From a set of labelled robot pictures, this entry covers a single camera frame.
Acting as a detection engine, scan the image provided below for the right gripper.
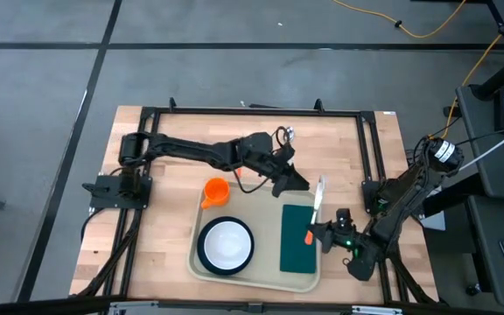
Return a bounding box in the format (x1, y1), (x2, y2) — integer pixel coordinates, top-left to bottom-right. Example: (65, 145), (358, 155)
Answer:
(307, 220), (361, 256)

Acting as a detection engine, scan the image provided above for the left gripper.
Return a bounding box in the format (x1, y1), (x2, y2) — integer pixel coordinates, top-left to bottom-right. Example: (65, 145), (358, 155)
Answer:
(234, 132), (312, 199)

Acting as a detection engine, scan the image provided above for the dark green cloth napkin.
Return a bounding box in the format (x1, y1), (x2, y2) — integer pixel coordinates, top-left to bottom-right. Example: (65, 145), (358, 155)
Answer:
(278, 203), (319, 275)

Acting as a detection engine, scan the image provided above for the orange-handled metal knife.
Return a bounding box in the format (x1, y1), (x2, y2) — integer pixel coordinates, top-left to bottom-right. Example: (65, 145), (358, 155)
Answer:
(304, 174), (327, 247)

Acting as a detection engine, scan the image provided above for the orange plastic cup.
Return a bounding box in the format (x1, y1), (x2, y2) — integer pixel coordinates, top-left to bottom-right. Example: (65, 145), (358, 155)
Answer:
(199, 176), (232, 211)

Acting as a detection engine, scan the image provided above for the white plate with dark rim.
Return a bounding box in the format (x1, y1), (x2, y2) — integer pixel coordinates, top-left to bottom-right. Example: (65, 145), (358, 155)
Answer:
(196, 215), (256, 277)

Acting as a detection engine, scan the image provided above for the beige plastic tray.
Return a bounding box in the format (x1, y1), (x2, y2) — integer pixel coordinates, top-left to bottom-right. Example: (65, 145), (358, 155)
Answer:
(186, 180), (323, 294)

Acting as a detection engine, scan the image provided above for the white paper sheet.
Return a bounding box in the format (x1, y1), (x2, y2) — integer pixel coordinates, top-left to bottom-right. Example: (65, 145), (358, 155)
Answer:
(416, 205), (448, 232)

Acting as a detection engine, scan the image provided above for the black desk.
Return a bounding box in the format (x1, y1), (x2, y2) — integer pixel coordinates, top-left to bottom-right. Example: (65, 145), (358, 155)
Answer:
(467, 194), (504, 308)
(456, 85), (504, 201)

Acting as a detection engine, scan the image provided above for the black rig bar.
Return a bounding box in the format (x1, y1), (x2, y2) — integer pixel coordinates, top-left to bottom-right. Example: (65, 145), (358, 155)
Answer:
(0, 295), (504, 315)

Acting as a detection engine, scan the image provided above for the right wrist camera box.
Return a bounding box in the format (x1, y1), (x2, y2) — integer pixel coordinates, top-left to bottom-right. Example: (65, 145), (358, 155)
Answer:
(335, 208), (352, 229)

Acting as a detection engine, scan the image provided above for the black aluminium table frame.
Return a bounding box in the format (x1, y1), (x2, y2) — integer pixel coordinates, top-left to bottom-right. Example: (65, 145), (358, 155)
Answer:
(70, 96), (439, 307)

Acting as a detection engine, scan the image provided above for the white cable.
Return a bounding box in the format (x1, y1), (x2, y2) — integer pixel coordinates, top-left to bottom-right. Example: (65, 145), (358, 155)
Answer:
(457, 122), (504, 172)

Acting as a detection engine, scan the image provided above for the black power cable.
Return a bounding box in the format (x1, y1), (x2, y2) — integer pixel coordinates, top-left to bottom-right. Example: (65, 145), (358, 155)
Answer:
(426, 115), (504, 148)

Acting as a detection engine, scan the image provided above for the yellow cable with black knot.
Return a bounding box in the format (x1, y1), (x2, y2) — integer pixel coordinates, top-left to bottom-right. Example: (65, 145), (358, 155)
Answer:
(331, 0), (467, 39)

